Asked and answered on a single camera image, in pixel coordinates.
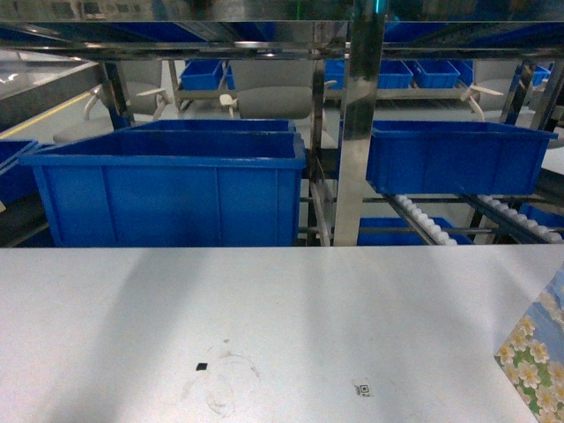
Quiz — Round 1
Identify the flower gift bag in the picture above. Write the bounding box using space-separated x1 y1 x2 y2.
494 269 564 422

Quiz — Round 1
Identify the white roller conveyor track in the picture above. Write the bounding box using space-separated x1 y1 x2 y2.
389 195 458 246

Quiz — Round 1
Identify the blue crate on lower shelf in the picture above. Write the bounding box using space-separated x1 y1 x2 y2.
357 216 473 247

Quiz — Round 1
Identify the big blue crate behind table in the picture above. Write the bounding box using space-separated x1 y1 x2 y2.
19 120 306 248

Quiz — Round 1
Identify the small blue crate on rollers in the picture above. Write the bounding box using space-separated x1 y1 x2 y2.
366 120 558 195

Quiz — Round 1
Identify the QR code sticker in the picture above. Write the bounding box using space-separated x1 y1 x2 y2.
352 380 374 397

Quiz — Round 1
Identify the perforated steel rack post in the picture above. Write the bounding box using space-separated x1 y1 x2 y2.
333 1 389 247

